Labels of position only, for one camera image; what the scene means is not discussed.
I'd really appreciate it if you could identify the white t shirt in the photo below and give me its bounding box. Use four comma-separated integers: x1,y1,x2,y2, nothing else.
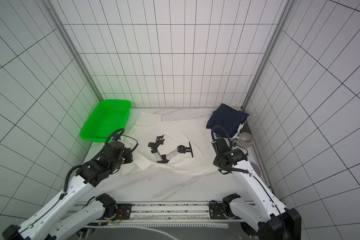
123,112,218,176

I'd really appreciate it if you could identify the green plastic basket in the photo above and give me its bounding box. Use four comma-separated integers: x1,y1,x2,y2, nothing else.
80,100,132,143

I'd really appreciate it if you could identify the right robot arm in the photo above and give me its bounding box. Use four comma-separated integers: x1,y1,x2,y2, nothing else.
212,138,302,240

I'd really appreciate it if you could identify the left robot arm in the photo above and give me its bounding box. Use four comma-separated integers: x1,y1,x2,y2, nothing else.
2,140,135,240

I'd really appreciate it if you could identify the ribbed white cup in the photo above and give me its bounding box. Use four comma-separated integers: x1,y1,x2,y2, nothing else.
234,132,254,149

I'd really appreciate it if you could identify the grey round dish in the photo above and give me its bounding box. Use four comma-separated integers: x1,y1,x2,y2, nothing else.
251,162,262,178

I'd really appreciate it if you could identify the folded navy t shirt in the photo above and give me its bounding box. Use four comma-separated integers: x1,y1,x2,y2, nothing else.
206,104,249,138

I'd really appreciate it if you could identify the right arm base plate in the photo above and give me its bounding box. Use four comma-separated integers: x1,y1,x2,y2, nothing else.
208,201,241,220

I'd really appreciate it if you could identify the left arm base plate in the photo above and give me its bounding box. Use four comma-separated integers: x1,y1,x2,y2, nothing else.
98,204,133,221

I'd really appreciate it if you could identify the aluminium mounting rail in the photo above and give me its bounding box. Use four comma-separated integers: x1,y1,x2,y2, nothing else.
49,200,292,230

